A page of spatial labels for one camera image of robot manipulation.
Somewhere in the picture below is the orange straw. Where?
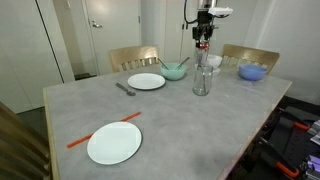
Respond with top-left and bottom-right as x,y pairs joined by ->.
66,112 -> 142,149

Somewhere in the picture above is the wooden chair behind table left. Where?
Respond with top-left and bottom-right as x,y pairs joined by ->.
109,46 -> 159,72

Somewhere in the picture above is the blue bowl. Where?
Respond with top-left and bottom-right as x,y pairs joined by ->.
239,64 -> 267,81

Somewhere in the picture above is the red silver drink can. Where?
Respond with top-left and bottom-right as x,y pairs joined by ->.
196,41 -> 210,66

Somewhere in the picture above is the white plate near straw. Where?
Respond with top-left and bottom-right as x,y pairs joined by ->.
87,122 -> 142,165

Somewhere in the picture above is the wooden chair behind table right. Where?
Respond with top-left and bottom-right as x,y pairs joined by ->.
221,44 -> 280,73

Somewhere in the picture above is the black orange equipment on floor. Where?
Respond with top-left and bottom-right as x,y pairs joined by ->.
228,107 -> 319,180

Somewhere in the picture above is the metal spoon in bowl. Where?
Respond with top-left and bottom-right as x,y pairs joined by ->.
157,57 -> 169,70

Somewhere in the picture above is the white door with handle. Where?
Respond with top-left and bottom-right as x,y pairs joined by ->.
84,0 -> 141,75

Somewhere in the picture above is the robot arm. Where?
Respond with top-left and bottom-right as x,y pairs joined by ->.
192,0 -> 215,48

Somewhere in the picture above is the clear glass jar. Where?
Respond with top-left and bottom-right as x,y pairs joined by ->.
192,65 -> 213,96

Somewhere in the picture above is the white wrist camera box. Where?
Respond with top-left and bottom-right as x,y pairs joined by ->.
209,7 -> 233,17

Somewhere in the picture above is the metal spoon on table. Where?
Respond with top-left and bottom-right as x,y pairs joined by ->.
116,83 -> 136,96

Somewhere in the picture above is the lime green bowl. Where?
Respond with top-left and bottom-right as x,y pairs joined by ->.
160,63 -> 186,80

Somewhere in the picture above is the white plate near bowl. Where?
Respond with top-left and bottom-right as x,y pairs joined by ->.
127,73 -> 165,90

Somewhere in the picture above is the wooden chair behind table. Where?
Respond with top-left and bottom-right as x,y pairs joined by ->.
221,44 -> 280,73
109,46 -> 159,72

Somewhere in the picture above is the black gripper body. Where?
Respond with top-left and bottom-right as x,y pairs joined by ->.
192,11 -> 214,40

